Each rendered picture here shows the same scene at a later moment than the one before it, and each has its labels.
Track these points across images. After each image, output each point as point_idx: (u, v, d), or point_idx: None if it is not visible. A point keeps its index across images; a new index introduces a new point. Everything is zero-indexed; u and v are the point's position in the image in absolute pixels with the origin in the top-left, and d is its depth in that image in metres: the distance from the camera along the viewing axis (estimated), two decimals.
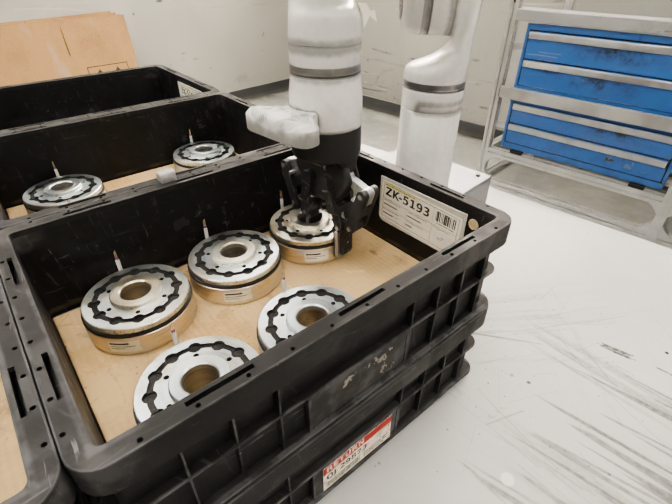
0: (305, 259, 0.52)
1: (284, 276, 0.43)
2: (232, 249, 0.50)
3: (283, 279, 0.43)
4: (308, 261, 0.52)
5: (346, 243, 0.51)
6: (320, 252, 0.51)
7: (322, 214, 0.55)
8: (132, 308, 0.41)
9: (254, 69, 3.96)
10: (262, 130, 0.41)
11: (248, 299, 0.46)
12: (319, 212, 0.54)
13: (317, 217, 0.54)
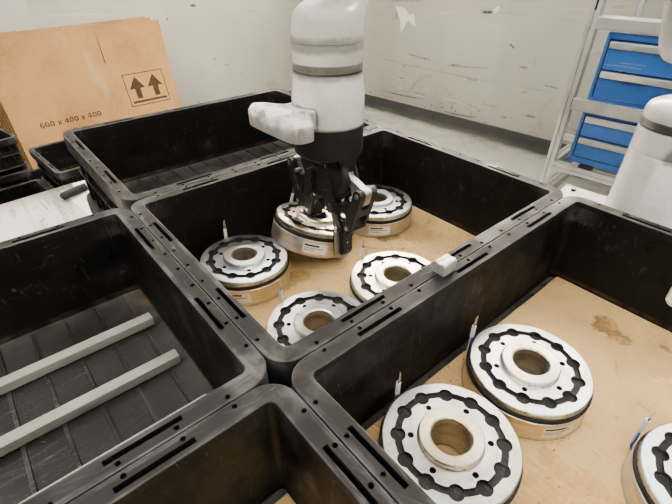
0: (303, 249, 0.51)
1: (652, 416, 0.32)
2: (517, 355, 0.39)
3: (647, 419, 0.32)
4: (305, 252, 0.51)
5: (345, 243, 0.51)
6: (319, 245, 0.51)
7: (329, 214, 0.55)
8: (465, 469, 0.30)
9: (283, 75, 3.85)
10: (261, 125, 0.42)
11: (567, 433, 0.35)
12: (323, 212, 0.54)
13: (320, 216, 0.54)
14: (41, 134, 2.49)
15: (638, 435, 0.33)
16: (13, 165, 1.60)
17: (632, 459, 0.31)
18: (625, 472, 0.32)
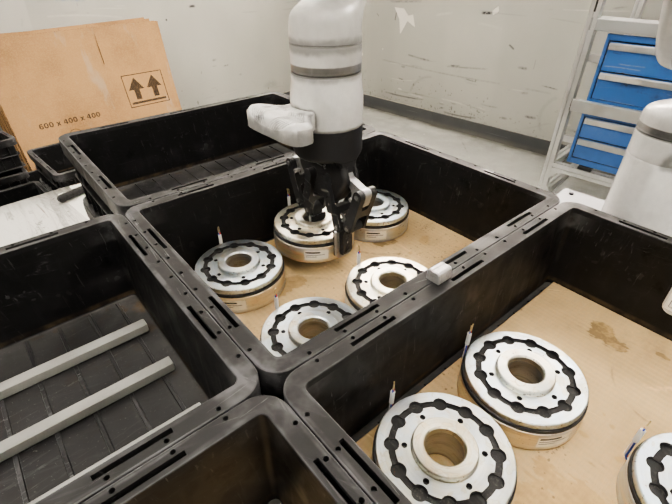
0: (305, 257, 0.52)
1: (647, 426, 0.31)
2: (512, 363, 0.39)
3: (642, 429, 0.32)
4: (308, 259, 0.52)
5: (345, 243, 0.51)
6: (320, 251, 0.52)
7: (326, 213, 0.55)
8: (459, 480, 0.30)
9: (283, 75, 3.85)
10: (260, 127, 0.42)
11: (562, 442, 0.35)
12: (323, 212, 0.54)
13: (320, 216, 0.54)
14: (40, 135, 2.49)
15: (633, 445, 0.33)
16: (11, 167, 1.59)
17: (627, 469, 0.31)
18: (620, 482, 0.32)
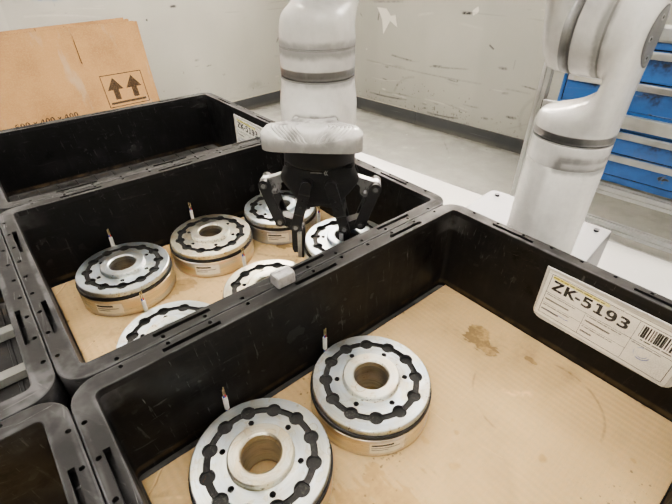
0: (197, 272, 0.53)
1: (319, 209, 0.54)
2: (363, 368, 0.38)
3: (318, 212, 0.54)
4: (199, 274, 0.53)
5: None
6: (210, 266, 0.52)
7: (223, 228, 0.56)
8: (264, 488, 0.29)
9: (268, 75, 3.84)
10: (297, 147, 0.38)
11: (398, 448, 0.35)
12: (303, 224, 0.52)
13: (304, 229, 0.51)
14: None
15: None
16: None
17: None
18: None
